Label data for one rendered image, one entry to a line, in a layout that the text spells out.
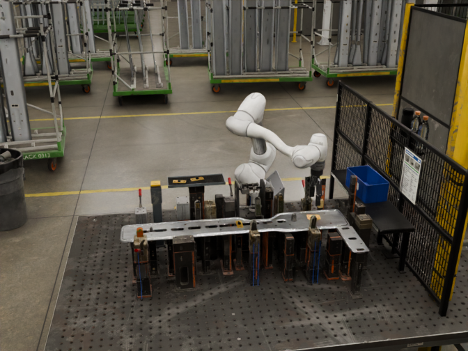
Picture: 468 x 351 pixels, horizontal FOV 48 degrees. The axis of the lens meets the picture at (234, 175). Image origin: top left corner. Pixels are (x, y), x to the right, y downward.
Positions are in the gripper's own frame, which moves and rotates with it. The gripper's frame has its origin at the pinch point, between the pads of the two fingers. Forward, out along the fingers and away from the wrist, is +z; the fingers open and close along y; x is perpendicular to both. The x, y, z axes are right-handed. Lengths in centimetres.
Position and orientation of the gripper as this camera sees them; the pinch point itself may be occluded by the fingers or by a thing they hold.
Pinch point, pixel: (315, 198)
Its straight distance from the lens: 324.1
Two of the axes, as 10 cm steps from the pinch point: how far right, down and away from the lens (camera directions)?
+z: 0.0, 9.2, 4.0
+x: 9.9, -0.6, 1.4
